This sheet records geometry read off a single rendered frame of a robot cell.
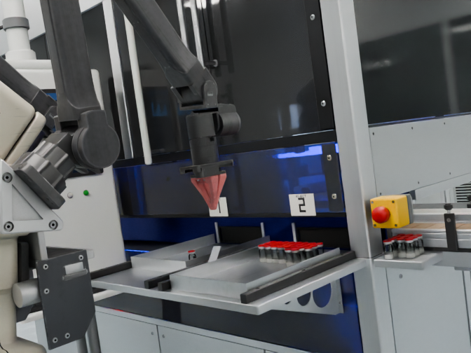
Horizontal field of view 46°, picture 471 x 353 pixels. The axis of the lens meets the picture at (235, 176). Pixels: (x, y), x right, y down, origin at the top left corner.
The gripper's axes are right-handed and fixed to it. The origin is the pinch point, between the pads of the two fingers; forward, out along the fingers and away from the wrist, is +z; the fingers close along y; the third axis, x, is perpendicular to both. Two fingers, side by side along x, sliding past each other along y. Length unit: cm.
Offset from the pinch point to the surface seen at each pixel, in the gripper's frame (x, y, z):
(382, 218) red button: -18.9, 34.9, 10.0
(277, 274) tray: -5.9, 10.6, 17.7
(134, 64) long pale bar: 65, 32, -44
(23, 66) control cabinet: 90, 6, -48
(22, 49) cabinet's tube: 94, 9, -55
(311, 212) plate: 4.3, 38.2, 8.9
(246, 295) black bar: -7.8, -1.7, 18.5
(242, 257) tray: 19.8, 25.3, 18.6
